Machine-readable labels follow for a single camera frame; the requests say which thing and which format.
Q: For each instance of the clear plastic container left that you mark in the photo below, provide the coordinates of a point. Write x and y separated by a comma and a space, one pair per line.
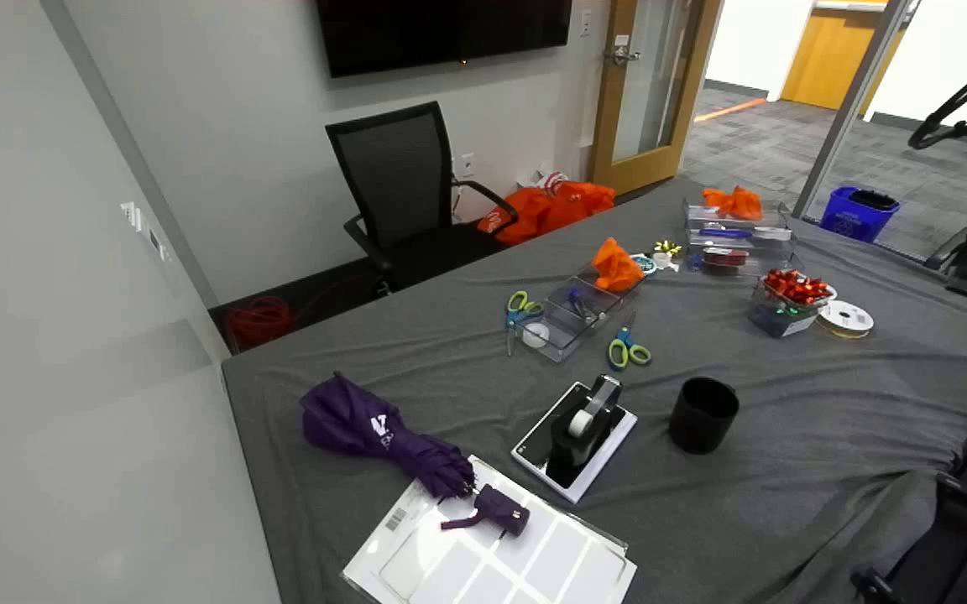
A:
573, 309

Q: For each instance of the gold star bow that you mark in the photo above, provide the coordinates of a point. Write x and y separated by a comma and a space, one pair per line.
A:
666, 255

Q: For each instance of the green blue scissors far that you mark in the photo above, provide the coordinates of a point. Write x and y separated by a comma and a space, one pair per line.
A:
518, 307

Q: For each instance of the green blue scissors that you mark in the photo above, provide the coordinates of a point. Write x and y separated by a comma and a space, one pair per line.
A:
518, 307
625, 349

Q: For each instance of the orange plastic bag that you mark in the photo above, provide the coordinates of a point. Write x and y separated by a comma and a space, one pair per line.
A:
535, 212

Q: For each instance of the orange tissue paper ball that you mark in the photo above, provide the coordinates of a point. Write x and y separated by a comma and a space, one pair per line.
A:
615, 271

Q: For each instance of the green blue scissors near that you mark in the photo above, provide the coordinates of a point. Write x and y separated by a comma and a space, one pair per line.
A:
625, 349

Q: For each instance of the black tape dispenser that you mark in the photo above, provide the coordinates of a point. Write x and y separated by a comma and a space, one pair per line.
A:
581, 425

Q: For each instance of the black mesh office chair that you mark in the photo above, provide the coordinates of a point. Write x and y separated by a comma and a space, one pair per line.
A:
400, 178

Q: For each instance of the purple folded umbrella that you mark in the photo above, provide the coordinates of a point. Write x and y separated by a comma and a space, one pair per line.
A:
354, 421

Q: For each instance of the clear plastic organizer tray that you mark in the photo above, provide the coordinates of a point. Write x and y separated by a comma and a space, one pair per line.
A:
736, 244

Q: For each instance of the black cylindrical cup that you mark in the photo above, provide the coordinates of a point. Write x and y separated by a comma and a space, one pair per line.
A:
704, 415

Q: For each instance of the white label sheet stack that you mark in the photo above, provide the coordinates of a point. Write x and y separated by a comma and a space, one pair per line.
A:
446, 553

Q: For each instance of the orange ribbon bunch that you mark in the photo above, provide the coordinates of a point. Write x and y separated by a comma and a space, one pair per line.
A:
741, 202

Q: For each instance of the grey table cloth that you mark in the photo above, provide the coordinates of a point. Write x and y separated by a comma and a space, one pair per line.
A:
832, 464

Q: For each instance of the clear box of bows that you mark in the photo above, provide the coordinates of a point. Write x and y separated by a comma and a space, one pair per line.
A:
788, 301

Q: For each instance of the wooden glass door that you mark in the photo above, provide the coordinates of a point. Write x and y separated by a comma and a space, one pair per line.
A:
654, 73

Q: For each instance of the white ribbon spool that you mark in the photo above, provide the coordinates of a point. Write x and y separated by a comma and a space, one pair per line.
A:
849, 320

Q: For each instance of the blue recycling bin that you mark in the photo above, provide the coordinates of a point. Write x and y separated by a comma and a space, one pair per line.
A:
859, 212

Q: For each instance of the red cable coil floor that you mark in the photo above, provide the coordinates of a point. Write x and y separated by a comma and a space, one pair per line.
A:
261, 320

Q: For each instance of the wall mounted black television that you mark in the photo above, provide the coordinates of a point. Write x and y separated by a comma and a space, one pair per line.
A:
385, 36

